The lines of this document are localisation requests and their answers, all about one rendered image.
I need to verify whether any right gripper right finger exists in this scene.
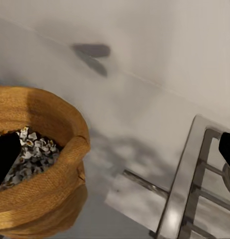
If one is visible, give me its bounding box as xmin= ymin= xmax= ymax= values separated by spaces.
xmin=218 ymin=133 xmax=230 ymax=166

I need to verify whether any popcorn bag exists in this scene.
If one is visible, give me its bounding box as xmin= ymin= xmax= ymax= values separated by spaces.
xmin=0 ymin=86 xmax=91 ymax=230

